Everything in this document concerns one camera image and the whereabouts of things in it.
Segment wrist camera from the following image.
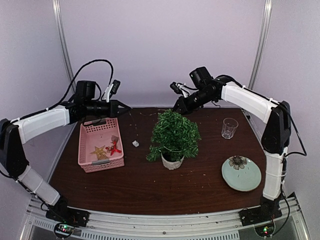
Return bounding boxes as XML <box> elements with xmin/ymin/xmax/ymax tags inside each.
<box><xmin>169</xmin><ymin>82</ymin><xmax>190</xmax><ymax>98</ymax></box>
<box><xmin>101</xmin><ymin>79</ymin><xmax>121</xmax><ymax>103</ymax></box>

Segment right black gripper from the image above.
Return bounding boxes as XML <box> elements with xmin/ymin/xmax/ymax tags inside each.
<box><xmin>171</xmin><ymin>88</ymin><xmax>216</xmax><ymax>115</ymax></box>

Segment small green christmas tree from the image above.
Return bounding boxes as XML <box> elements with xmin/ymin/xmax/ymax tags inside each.
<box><xmin>146</xmin><ymin>109</ymin><xmax>201</xmax><ymax>162</ymax></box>

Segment aluminium front rail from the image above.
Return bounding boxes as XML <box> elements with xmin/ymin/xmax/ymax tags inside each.
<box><xmin>19</xmin><ymin>192</ymin><xmax>313</xmax><ymax>240</ymax></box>

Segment red bow ornament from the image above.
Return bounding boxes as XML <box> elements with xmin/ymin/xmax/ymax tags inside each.
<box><xmin>105</xmin><ymin>140</ymin><xmax>122</xmax><ymax>156</ymax></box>

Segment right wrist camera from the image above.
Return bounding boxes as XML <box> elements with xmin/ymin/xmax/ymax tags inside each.
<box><xmin>169</xmin><ymin>82</ymin><xmax>190</xmax><ymax>98</ymax></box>

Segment light green floral plate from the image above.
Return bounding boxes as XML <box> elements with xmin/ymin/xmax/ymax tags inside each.
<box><xmin>221</xmin><ymin>155</ymin><xmax>262</xmax><ymax>192</ymax></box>

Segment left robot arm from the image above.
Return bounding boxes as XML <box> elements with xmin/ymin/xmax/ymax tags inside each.
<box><xmin>0</xmin><ymin>59</ymin><xmax>131</xmax><ymax>222</ymax></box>

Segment aluminium frame post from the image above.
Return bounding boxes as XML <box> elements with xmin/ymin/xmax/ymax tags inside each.
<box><xmin>52</xmin><ymin>0</ymin><xmax>74</xmax><ymax>82</ymax></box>
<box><xmin>247</xmin><ymin>0</ymin><xmax>273</xmax><ymax>90</ymax></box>

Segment left aluminium frame post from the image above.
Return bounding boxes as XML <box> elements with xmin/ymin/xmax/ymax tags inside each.
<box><xmin>52</xmin><ymin>0</ymin><xmax>74</xmax><ymax>82</ymax></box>

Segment pink plastic basket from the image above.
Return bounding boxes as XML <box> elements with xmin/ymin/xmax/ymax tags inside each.
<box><xmin>78</xmin><ymin>118</ymin><xmax>125</xmax><ymax>173</ymax></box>

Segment gold star ornament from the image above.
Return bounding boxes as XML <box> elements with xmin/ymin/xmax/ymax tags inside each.
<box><xmin>90</xmin><ymin>145</ymin><xmax>108</xmax><ymax>160</ymax></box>

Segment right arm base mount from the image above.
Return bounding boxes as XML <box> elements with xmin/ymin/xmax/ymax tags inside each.
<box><xmin>238</xmin><ymin>206</ymin><xmax>283</xmax><ymax>238</ymax></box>

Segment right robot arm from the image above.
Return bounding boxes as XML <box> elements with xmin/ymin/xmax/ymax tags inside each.
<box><xmin>170</xmin><ymin>66</ymin><xmax>297</xmax><ymax>221</ymax></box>

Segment right aluminium frame post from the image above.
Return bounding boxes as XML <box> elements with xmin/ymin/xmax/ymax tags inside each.
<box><xmin>247</xmin><ymin>0</ymin><xmax>273</xmax><ymax>90</ymax></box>

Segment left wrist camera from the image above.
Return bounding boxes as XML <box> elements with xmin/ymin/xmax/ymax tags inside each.
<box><xmin>101</xmin><ymin>79</ymin><xmax>121</xmax><ymax>103</ymax></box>

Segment white tree pot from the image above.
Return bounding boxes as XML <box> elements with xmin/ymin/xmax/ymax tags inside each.
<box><xmin>161</xmin><ymin>153</ymin><xmax>185</xmax><ymax>170</ymax></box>

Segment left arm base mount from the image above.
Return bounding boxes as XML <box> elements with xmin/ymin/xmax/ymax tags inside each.
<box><xmin>45</xmin><ymin>205</ymin><xmax>90</xmax><ymax>240</ymax></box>

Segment clear drinking glass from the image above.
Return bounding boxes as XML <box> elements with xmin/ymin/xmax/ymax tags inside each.
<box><xmin>221</xmin><ymin>117</ymin><xmax>239</xmax><ymax>140</ymax></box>

